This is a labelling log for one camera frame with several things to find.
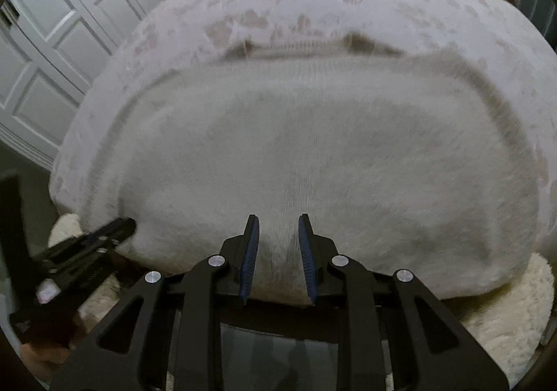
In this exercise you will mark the white panelled wardrobe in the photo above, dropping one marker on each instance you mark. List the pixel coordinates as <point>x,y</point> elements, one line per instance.
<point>65,25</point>

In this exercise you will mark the person's left hand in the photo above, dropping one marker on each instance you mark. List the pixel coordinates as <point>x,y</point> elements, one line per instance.
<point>48,358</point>

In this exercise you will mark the bed with floral cover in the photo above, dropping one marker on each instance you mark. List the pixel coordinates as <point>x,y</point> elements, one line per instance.
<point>283,12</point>

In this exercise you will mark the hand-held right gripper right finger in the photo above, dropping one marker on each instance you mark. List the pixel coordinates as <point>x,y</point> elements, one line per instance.
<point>307,260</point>

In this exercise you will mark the cream sweater with black hearts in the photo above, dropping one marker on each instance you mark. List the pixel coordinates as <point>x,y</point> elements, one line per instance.
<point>326,147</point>

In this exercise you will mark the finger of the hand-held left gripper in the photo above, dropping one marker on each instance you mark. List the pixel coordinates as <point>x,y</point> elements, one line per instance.
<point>108,231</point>
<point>82,265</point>

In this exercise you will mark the white fluffy rug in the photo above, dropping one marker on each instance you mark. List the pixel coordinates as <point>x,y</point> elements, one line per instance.
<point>513,321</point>

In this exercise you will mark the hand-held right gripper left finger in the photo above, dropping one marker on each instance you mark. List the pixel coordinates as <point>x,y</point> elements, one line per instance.
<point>249,260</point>

